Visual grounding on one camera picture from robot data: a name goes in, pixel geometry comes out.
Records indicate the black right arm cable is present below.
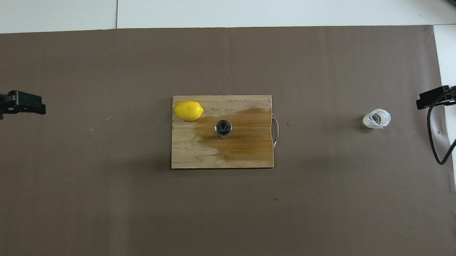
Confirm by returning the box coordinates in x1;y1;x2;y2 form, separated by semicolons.
426;84;456;166

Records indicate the yellow lemon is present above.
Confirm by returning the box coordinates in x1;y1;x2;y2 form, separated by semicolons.
173;100;205;122

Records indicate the brown paper table mat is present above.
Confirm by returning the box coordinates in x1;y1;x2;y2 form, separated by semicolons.
0;17;456;256

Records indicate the clear plastic cup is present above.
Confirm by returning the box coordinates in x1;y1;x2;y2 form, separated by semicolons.
362;108;392;130

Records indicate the steel double jigger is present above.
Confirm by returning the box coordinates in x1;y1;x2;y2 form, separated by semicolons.
215;119;233;138

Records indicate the wooden cutting board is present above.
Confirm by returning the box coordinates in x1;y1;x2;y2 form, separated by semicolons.
169;92;281;171

